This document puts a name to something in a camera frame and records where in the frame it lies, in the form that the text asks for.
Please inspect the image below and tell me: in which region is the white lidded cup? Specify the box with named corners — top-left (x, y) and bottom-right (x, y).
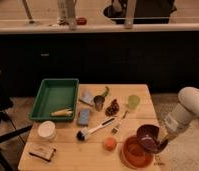
top-left (38, 121), bottom-right (56, 140)

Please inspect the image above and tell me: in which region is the black office chair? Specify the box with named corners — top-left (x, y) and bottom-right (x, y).
top-left (0, 71), bottom-right (32, 171)

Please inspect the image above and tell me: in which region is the metal fork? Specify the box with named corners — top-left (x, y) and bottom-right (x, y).
top-left (111, 110), bottom-right (128, 135)

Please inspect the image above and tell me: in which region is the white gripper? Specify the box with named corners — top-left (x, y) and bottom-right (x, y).
top-left (158, 127), bottom-right (176, 144)

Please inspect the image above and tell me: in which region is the red object on counter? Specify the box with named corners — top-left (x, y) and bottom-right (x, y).
top-left (76, 17), bottom-right (87, 25)

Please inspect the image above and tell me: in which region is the grey cloth piece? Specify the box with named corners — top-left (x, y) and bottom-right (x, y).
top-left (79, 91), bottom-right (93, 106)

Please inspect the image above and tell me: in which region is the light green cup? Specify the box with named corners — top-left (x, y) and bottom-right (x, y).
top-left (128, 95), bottom-right (140, 110)

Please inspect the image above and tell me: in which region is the orange fruit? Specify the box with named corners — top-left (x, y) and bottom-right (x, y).
top-left (103, 137), bottom-right (117, 151)

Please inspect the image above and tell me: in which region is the metal cup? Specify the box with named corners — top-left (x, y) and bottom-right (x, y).
top-left (93, 95), bottom-right (105, 111)

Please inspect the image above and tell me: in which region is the green plastic tray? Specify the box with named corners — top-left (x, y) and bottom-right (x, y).
top-left (30, 78), bottom-right (79, 122)

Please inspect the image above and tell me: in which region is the dark grape bunch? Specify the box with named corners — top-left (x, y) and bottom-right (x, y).
top-left (105, 99), bottom-right (119, 116)

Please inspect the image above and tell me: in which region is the blue sponge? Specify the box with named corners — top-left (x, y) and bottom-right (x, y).
top-left (77, 108), bottom-right (90, 126)

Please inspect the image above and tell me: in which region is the wooden block eraser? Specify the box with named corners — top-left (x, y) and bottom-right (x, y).
top-left (29, 144), bottom-right (56, 162)

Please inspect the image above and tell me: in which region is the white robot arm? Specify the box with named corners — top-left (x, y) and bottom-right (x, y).
top-left (157, 87), bottom-right (199, 143)

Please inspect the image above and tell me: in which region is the green chili pepper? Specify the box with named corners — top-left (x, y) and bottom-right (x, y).
top-left (101, 86), bottom-right (110, 98)

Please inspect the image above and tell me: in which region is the dark red bowl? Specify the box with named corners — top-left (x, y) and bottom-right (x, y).
top-left (137, 124), bottom-right (168, 154)

